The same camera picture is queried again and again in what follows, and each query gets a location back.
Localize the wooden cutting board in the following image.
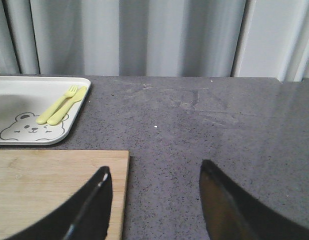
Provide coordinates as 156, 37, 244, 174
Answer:
0, 149, 130, 240

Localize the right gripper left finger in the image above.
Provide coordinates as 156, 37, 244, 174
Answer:
7, 166, 113, 240

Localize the white bear tray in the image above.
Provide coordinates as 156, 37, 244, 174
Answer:
0, 76, 91, 146

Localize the yellow plastic fork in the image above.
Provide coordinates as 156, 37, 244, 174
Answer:
36, 85, 78, 125

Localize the grey curtain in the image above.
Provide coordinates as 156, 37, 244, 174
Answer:
0, 0, 309, 82

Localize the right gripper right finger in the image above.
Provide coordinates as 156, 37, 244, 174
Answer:
199, 159, 309, 240

